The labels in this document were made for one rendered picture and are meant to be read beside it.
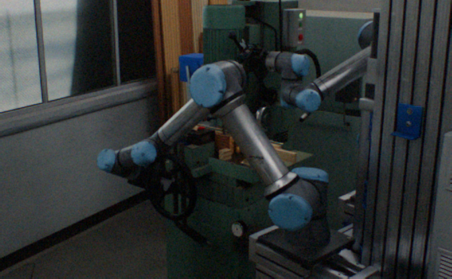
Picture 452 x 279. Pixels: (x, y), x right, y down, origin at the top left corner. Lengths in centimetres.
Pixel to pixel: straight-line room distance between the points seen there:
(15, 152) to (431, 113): 234
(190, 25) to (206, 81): 255
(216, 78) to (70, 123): 205
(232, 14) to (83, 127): 161
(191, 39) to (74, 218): 153
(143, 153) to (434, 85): 89
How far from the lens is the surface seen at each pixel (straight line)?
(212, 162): 226
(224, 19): 223
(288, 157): 221
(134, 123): 389
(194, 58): 322
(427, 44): 156
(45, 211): 349
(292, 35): 244
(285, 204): 154
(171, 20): 386
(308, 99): 184
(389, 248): 177
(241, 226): 217
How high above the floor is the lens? 163
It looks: 16 degrees down
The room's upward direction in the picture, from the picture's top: straight up
